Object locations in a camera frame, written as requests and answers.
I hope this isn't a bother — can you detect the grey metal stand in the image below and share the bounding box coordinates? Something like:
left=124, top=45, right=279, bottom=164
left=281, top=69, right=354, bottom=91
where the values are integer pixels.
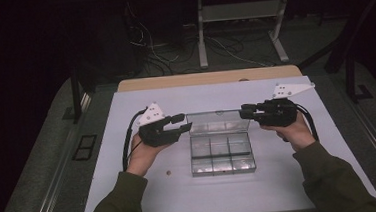
left=194, top=0, right=297, bottom=70

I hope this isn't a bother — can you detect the hand-held gripper black cable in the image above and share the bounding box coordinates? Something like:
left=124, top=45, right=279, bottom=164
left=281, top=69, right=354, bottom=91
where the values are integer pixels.
left=292, top=101, right=320, bottom=144
left=118, top=108, right=153, bottom=173

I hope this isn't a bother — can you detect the right hand-held gripper black cable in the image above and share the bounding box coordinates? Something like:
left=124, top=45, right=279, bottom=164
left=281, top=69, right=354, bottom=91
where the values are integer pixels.
left=292, top=101, right=320, bottom=144

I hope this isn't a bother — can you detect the left hand-held gripper black cable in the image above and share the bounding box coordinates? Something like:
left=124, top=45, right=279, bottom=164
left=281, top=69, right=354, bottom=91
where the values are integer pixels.
left=118, top=108, right=153, bottom=173

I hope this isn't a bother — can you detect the tangle of floor cables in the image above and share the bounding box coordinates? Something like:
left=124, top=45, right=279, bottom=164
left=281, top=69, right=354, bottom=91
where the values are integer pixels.
left=123, top=0, right=274, bottom=78

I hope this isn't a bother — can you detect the black floor socket plate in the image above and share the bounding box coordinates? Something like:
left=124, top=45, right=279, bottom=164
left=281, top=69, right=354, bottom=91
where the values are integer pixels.
left=70, top=133, right=100, bottom=162

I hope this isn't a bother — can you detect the wooden table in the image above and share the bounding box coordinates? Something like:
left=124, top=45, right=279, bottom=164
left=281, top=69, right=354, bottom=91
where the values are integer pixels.
left=116, top=64, right=303, bottom=93

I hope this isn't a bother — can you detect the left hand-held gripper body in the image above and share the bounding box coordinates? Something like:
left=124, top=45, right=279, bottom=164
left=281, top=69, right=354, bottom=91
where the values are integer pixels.
left=135, top=100, right=180, bottom=150

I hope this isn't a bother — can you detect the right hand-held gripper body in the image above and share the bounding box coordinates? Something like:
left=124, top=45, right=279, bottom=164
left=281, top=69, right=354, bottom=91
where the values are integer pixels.
left=256, top=80, right=319, bottom=130

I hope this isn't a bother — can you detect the person's right hand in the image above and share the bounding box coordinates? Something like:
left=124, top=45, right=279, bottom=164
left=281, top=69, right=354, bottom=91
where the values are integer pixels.
left=260, top=111, right=317, bottom=155

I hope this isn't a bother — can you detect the white board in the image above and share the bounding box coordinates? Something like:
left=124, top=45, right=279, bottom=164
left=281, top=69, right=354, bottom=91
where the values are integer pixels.
left=73, top=70, right=376, bottom=212

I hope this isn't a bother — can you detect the clear plastic compartment box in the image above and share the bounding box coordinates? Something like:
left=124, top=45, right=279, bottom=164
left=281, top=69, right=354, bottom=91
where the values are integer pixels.
left=186, top=107, right=258, bottom=179

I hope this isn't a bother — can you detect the person's left hand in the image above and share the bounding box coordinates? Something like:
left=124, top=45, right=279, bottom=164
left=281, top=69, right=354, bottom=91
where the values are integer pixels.
left=123, top=130, right=175, bottom=178

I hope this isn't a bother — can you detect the black metal stand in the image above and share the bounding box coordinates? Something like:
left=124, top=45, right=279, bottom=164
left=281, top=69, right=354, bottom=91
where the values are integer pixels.
left=58, top=67, right=93, bottom=126
left=321, top=16, right=374, bottom=106

